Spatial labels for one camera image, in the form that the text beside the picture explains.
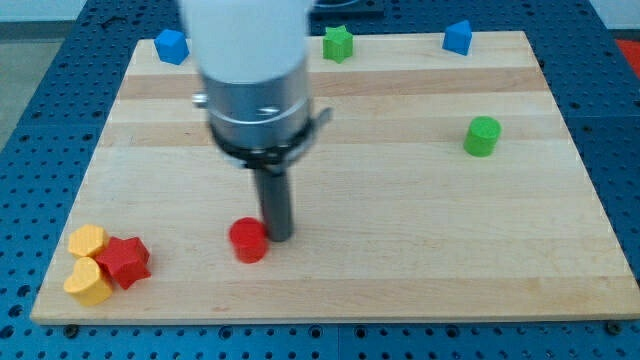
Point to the red cylinder block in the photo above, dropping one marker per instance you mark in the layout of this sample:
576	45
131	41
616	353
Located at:
248	238

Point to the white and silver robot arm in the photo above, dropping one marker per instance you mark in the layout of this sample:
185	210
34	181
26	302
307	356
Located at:
252	56

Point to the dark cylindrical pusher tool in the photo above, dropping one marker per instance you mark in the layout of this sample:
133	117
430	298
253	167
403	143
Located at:
275	204

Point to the light wooden board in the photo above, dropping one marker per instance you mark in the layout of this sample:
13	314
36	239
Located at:
394	220

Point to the green star block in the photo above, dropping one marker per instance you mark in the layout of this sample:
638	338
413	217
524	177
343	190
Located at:
337	44

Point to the green cylinder block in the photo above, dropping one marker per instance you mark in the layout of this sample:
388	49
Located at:
482	136

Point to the blue pentagon block right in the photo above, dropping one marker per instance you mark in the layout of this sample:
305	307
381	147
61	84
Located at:
458	37

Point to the blue cube block left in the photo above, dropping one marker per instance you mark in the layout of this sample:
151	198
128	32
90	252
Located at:
171	46

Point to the red star block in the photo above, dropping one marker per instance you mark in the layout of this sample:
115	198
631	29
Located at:
125	260

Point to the yellow hexagon block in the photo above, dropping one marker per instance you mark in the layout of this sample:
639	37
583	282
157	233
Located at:
88	241

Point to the yellow heart block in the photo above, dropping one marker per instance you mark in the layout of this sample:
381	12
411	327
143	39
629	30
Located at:
88	284

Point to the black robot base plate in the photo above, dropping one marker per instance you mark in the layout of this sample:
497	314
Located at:
346	8

